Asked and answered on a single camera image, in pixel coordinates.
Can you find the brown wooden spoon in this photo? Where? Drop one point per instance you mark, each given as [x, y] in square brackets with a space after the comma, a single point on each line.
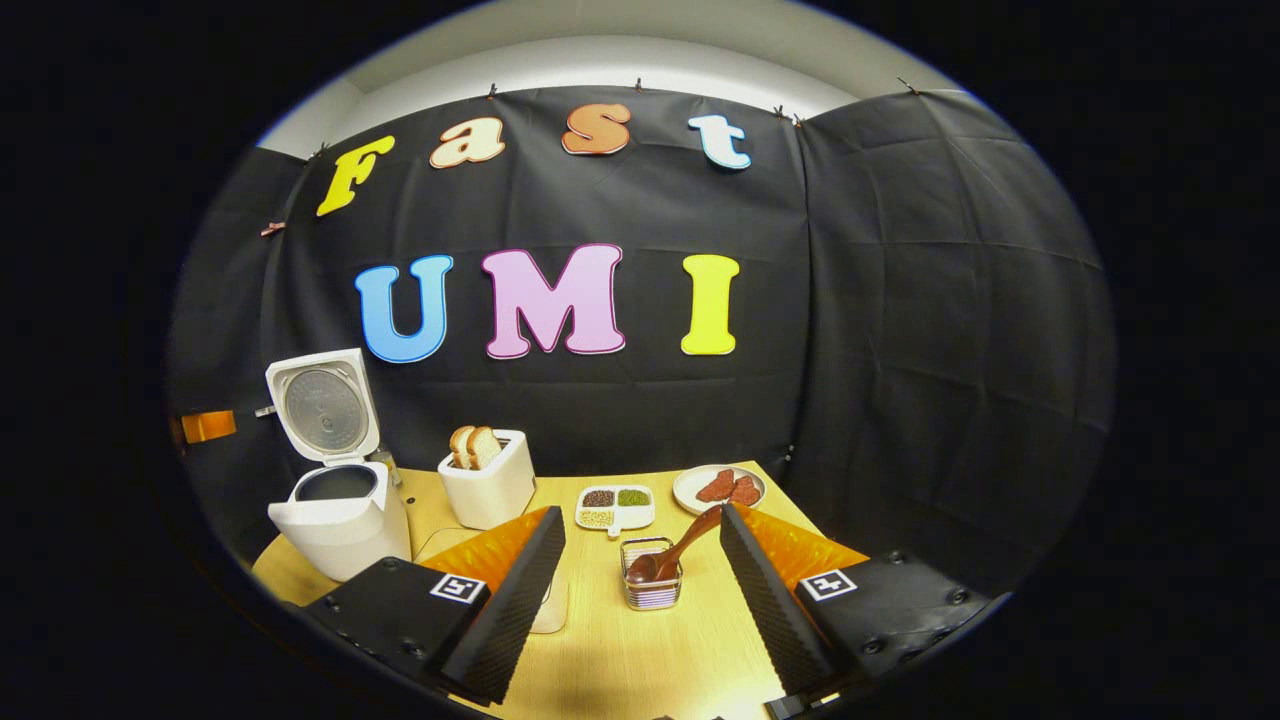
[680, 545]

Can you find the toasted bread slice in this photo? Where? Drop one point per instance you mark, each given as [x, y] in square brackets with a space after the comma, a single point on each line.
[460, 447]
[485, 447]

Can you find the white divided dish of beans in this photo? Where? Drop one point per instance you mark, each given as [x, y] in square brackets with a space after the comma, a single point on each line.
[615, 510]

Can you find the white toaster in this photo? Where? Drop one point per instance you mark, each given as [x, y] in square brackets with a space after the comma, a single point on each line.
[490, 495]

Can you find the small glass bottle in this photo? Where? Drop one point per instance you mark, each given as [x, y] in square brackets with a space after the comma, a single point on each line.
[388, 468]

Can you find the clear box of white rice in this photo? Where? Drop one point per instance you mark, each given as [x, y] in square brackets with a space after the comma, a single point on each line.
[552, 610]

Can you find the red meat slice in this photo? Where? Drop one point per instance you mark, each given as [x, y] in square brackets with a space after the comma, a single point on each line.
[745, 491]
[716, 487]

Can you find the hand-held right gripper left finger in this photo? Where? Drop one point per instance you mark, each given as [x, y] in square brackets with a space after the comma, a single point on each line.
[520, 590]

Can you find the black backdrop cloth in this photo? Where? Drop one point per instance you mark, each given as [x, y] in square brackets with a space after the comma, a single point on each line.
[900, 300]

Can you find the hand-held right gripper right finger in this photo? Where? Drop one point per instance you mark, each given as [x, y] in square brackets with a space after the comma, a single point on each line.
[770, 600]

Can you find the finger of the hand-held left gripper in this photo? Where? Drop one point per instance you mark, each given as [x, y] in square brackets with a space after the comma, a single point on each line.
[208, 427]

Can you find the white round plate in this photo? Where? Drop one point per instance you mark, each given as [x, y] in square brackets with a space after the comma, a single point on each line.
[685, 490]

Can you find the white rice cooker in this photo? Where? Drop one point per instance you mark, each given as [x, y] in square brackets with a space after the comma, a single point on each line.
[340, 535]

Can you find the clear chopstick holder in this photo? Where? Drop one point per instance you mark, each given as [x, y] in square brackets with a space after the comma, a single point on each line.
[652, 595]

